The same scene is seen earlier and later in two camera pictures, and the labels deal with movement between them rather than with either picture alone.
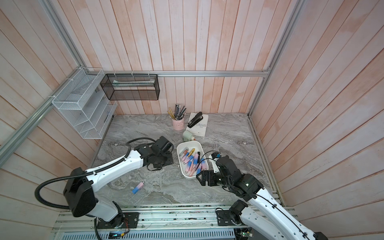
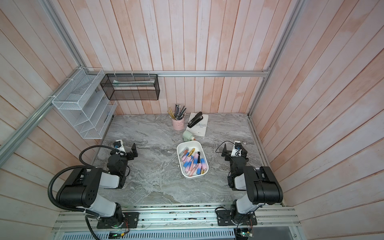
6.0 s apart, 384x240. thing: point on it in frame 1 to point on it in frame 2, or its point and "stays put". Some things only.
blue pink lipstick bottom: x=139 y=187 to x=204 y=165
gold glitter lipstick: x=191 y=152 stays put
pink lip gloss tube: x=192 y=171 stays put
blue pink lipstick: x=199 y=169 stays put
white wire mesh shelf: x=80 y=99 stays put
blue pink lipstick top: x=184 y=157 stays put
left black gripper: x=169 y=161 to x=131 y=157
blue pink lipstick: x=196 y=158 stays put
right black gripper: x=211 y=173 to x=228 y=155
